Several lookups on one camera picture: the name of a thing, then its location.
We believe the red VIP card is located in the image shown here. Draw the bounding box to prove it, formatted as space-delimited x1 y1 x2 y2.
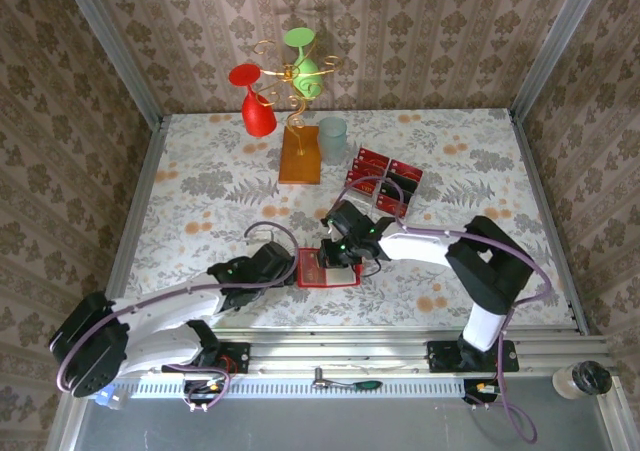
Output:
388 159 425 182
348 169 380 196
358 146 392 168
375 194 409 218
352 158 389 177
301 251 324 283

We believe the black VIP card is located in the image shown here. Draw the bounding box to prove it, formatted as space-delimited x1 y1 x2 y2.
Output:
385 171 419 192
380 183 414 205

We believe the clear acrylic card tray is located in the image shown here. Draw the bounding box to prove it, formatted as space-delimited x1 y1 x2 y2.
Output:
346 145 425 218

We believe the floral tablecloth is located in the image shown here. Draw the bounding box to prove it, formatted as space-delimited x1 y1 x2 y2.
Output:
97 108 576 330

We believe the wooden rack base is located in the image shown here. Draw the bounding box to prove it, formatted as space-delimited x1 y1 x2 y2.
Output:
278 124 323 186

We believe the frosted glass tumbler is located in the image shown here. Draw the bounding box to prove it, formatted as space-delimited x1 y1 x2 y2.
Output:
317 116 348 166

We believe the black power connector block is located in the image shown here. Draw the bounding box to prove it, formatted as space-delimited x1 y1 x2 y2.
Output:
182 378 230 415
462 378 504 412

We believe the red wine glass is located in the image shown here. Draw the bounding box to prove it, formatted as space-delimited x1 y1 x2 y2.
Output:
228 63 278 138

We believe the grey metal shelf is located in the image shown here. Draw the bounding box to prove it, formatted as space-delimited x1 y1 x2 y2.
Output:
47 375 640 451

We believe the blue white plug connector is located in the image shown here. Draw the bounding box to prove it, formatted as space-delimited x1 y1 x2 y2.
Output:
94 389 126 412

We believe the green wine glass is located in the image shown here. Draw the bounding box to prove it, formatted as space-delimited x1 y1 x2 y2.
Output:
283 27 325 100

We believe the clear jar black lid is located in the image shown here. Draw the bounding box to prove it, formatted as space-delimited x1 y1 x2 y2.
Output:
551 360 612 401

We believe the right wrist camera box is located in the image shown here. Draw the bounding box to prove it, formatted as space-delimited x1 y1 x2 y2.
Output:
322 202 370 238

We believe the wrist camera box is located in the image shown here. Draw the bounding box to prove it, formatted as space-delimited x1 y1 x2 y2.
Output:
322 202 370 238
248 228 300 286

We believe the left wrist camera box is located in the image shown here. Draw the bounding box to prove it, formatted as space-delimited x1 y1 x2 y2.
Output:
248 228 300 286

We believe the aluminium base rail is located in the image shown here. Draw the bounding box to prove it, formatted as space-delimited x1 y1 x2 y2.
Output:
69 328 621 377

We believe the slotted cable duct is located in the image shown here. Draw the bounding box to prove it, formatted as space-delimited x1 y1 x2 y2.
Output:
114 375 466 400

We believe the aluminium table side rail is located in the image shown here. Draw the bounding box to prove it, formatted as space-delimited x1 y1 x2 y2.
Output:
507 108 591 335
102 115 166 297

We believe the ratchet wrench green handle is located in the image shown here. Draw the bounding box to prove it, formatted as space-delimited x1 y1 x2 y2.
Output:
311 366 384 391

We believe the gold wire glass rack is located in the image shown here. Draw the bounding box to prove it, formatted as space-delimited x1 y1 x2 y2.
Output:
253 39 343 155

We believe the aluminium frame post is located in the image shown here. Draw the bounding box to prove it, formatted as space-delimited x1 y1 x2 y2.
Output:
56 0 164 127
509 0 609 117

